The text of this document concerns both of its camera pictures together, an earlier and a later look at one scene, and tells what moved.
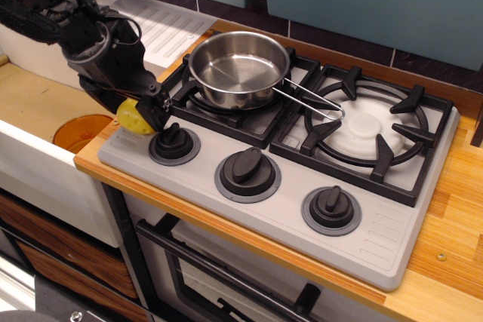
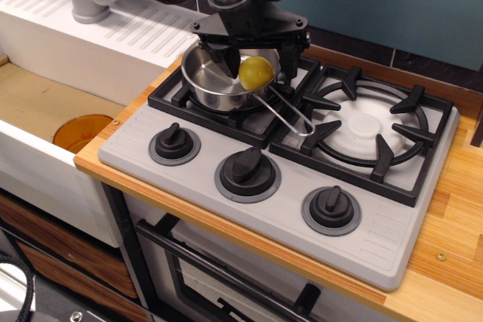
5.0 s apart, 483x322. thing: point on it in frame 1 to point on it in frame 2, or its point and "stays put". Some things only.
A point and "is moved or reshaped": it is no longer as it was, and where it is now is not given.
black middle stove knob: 248,176 stays put
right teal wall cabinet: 431,9 stays put
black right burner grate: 379,130 stays put
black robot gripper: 110,61 to 244,17
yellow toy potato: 131,119 to 255,72
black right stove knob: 330,210 stays put
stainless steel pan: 242,70 is moved or reshaped
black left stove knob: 174,145 stays put
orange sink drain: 76,131 stays put
